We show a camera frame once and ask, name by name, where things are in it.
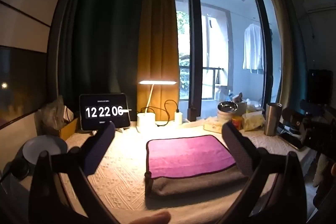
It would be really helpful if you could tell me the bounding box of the black wall device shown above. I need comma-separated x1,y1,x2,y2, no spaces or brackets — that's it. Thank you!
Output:
308,69,334,107

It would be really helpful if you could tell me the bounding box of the person's left hand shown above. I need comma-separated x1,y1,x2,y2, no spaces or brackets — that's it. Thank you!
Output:
128,211,172,224

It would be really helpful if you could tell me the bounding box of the hanging white shirt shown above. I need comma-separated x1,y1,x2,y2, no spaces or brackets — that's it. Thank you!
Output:
242,23,264,74

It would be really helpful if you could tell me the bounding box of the beige curtain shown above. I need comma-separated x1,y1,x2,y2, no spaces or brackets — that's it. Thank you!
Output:
253,0,290,107

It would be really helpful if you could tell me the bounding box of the white round container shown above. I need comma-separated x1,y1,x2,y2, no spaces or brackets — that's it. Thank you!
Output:
217,109,237,125

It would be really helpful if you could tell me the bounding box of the black tablet clock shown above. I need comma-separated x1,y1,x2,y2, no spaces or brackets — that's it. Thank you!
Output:
79,93,131,131

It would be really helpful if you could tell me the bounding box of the tissue box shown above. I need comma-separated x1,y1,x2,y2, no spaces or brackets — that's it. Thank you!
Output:
203,116,224,133

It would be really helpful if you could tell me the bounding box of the balcony railing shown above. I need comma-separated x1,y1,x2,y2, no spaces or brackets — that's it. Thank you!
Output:
202,67,225,102

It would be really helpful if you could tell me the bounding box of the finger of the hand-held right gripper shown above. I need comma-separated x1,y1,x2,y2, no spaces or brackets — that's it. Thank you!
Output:
282,107,309,135

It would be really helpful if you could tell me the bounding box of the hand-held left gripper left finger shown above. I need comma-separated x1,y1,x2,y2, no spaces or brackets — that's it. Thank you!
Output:
28,122,121,224

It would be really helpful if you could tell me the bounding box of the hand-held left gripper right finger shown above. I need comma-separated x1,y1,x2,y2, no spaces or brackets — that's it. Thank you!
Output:
218,121,307,224

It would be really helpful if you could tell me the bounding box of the pale yellow plastic bag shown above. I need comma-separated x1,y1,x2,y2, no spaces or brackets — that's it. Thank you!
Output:
241,106,265,131

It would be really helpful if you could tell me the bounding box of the white fluffy cloth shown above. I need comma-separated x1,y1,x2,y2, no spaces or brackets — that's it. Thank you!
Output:
313,153,332,188

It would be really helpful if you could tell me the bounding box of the white plate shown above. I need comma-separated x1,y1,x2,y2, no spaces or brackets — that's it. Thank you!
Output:
22,135,69,166

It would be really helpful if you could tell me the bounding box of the black sliding window frame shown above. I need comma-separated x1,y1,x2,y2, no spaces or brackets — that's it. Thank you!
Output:
174,0,283,121

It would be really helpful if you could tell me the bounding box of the cardboard box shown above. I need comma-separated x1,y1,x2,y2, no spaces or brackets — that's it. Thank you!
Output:
60,117,81,141

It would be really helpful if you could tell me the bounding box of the black charger cable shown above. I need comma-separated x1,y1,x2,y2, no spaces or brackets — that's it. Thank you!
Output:
140,100,180,123

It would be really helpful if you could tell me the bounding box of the metal bowl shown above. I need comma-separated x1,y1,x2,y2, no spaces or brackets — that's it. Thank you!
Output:
217,101,238,112

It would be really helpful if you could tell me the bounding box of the teal curtain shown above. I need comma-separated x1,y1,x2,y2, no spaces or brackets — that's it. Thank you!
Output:
278,0,309,109

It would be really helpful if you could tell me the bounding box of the steel tumbler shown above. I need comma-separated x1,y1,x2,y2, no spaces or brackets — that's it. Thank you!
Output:
264,103,283,137

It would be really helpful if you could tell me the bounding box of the dark green curtain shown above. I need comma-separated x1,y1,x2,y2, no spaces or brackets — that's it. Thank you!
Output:
56,0,148,115

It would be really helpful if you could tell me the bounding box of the mustard yellow curtain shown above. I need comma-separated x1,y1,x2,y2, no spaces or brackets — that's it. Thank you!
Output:
136,0,180,123

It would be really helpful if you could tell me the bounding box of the crumpled clear plastic bag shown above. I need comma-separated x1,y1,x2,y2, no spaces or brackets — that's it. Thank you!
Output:
39,97,67,136

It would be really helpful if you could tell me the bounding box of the purple towel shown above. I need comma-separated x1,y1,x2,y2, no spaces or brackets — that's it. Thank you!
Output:
146,135,237,179

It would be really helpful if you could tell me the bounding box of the white desk lamp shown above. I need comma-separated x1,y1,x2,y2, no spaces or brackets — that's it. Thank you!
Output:
137,80,178,133

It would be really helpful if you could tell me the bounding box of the grey towel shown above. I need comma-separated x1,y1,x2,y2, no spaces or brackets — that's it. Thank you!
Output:
144,163,250,199

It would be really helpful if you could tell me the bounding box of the white patterned tablecloth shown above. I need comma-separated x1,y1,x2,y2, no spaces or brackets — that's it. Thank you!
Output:
26,120,318,224

